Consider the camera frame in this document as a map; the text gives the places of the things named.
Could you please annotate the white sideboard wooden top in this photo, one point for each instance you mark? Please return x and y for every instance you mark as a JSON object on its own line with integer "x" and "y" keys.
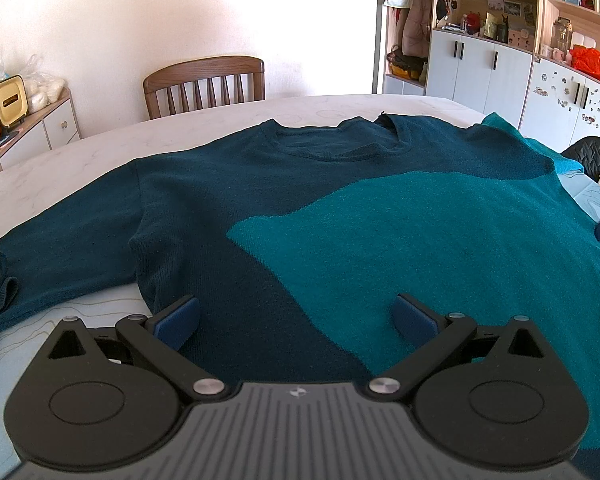
{"x": 50, "y": 125}

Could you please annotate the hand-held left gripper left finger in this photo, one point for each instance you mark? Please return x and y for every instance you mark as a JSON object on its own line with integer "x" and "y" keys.
{"x": 177, "y": 322}

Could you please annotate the black padded chair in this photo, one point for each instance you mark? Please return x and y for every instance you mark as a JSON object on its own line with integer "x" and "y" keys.
{"x": 595, "y": 152}

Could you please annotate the light blue printed table mat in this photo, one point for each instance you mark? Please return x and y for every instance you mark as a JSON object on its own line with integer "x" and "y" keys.
{"x": 55, "y": 305}

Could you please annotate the white cabinet with stickers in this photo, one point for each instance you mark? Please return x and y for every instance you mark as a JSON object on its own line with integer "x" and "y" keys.
{"x": 565, "y": 105}

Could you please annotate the yellow and black bag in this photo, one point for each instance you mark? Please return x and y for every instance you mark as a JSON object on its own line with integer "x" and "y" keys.
{"x": 405, "y": 62}

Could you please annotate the dark wooden slatted chair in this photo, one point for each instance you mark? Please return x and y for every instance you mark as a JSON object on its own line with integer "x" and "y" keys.
{"x": 205, "y": 72}

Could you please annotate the glass jar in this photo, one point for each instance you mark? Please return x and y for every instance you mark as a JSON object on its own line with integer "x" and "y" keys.
{"x": 561, "y": 35}

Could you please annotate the red plastic bag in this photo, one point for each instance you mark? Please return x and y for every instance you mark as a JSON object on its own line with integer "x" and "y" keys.
{"x": 592, "y": 65}

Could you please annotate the pink puffer coat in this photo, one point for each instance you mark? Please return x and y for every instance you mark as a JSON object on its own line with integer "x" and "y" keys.
{"x": 414, "y": 20}

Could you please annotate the tall white cabinet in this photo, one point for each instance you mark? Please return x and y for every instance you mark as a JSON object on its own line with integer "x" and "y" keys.
{"x": 480, "y": 75}

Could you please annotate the teal two-tone knit sweater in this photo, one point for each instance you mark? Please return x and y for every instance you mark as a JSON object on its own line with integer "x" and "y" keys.
{"x": 330, "y": 220}

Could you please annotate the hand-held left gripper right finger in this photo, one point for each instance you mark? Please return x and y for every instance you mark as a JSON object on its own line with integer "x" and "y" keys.
{"x": 414, "y": 322}

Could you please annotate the clear plastic bag of buns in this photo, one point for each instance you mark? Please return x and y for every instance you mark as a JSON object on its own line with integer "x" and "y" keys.
{"x": 42, "y": 87}

